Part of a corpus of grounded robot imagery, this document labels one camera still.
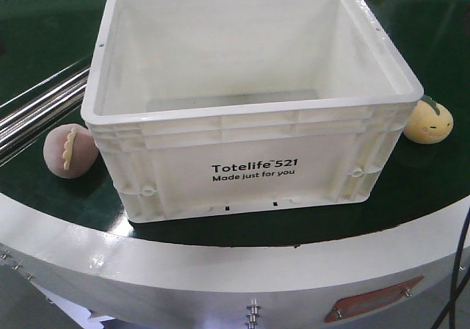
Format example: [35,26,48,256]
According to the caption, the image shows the chrome roller bars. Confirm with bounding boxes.
[1,57,91,165]

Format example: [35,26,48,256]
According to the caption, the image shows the pink plush ball toy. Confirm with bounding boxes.
[43,123,98,179]

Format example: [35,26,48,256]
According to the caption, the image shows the white plastic Totelife crate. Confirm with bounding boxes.
[81,0,423,223]

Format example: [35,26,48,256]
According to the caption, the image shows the yellow plush fruit toy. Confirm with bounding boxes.
[403,95,454,145]

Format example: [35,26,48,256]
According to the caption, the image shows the orange label plate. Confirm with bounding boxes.
[324,276,424,323]

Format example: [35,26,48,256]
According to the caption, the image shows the black cable right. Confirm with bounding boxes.
[430,196,470,329]

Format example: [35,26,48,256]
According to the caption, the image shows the white curved conveyor rim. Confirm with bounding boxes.
[1,196,469,328]

